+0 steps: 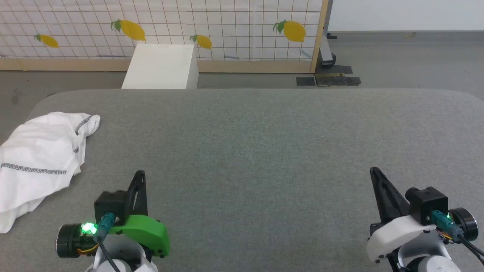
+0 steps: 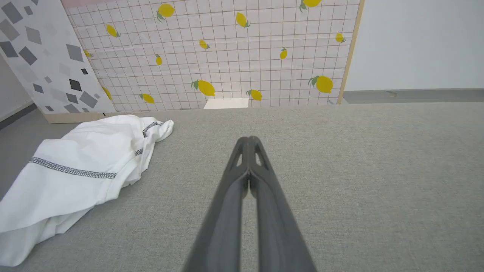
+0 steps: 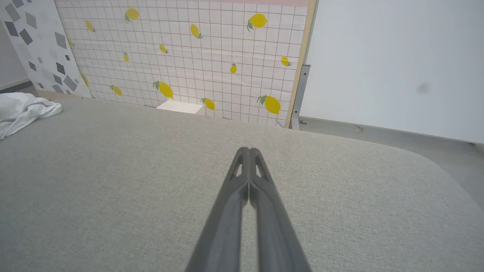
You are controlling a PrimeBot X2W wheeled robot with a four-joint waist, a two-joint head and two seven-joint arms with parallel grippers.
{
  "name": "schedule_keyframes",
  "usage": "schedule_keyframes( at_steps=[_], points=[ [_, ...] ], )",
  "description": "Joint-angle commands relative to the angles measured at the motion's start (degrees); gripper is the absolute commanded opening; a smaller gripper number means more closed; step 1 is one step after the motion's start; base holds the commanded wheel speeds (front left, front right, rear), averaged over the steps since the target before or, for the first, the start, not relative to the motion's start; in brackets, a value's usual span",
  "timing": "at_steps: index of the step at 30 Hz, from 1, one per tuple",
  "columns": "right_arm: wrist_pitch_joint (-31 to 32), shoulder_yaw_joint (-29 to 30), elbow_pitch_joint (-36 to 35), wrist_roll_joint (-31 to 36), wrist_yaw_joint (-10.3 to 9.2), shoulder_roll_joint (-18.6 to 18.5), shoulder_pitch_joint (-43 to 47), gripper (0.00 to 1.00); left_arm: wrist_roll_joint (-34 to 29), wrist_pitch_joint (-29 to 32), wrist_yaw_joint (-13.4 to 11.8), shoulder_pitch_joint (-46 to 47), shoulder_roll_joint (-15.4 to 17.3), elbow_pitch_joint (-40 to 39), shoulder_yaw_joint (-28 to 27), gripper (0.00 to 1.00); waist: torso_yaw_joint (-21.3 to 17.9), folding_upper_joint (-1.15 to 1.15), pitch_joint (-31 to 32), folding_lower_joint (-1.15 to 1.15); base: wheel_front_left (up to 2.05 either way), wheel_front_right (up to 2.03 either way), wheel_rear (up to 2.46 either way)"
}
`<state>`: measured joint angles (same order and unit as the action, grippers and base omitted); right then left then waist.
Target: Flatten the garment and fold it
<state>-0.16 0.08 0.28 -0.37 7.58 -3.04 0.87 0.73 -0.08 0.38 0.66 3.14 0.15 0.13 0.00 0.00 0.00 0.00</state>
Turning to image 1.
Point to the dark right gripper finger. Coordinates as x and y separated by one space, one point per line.
389 202

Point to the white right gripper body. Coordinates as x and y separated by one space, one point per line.
397 232

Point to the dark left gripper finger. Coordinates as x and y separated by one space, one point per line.
140 200

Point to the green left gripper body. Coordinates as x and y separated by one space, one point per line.
147 232

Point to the white long-sleeve shirt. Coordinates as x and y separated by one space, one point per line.
38 162

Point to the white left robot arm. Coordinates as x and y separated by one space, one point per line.
124 257

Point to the long black floor tape patch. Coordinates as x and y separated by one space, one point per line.
338 81

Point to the small black floor tape patch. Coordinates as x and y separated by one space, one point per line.
305 81

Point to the grey stand leg with caster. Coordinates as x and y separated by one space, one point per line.
326 45

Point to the lemon print partition panel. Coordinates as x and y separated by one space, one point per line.
227 22

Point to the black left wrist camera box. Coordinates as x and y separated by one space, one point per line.
110 206

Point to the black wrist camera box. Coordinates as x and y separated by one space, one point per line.
427 204
110 206

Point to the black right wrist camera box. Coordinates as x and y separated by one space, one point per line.
427 204

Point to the white box pedestal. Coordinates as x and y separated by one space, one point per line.
162 66

